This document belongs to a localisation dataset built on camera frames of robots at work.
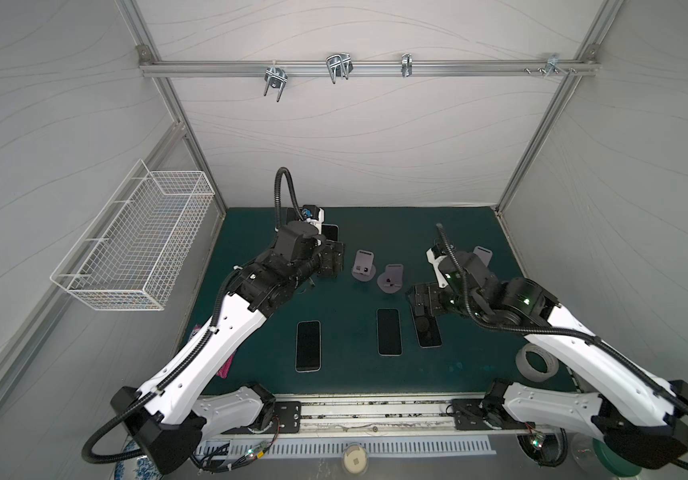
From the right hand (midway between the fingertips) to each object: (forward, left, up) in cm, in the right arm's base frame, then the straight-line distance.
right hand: (427, 283), depth 69 cm
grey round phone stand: (+23, -24, -18) cm, 38 cm away
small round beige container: (-33, +15, -14) cm, 39 cm away
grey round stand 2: (+13, +6, -21) cm, 25 cm away
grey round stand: (+17, +15, -21) cm, 31 cm away
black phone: (-11, +30, -25) cm, 41 cm away
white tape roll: (-11, -29, -23) cm, 39 cm away
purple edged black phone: (0, -5, -26) cm, 27 cm away
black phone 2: (-3, +7, -24) cm, 26 cm away
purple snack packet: (-16, +52, -23) cm, 59 cm away
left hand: (+8, +22, +6) cm, 24 cm away
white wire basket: (+1, +69, +6) cm, 70 cm away
